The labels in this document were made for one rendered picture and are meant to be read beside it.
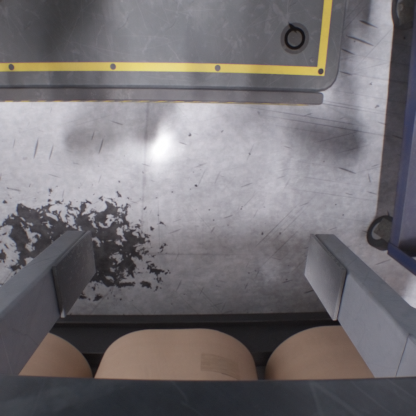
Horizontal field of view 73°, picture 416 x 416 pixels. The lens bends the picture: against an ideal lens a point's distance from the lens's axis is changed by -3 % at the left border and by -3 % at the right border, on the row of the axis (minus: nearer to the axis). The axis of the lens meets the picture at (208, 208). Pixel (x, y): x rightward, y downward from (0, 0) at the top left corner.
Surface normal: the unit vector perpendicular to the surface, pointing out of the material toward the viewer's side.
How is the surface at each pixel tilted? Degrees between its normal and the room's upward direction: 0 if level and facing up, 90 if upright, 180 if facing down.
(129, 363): 90
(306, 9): 0
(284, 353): 90
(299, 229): 0
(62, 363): 90
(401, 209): 90
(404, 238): 0
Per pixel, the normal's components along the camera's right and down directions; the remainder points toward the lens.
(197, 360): 0.00, -0.95
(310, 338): -0.35, -0.89
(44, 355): 0.50, -0.83
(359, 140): 0.01, 0.30
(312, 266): -1.00, -0.01
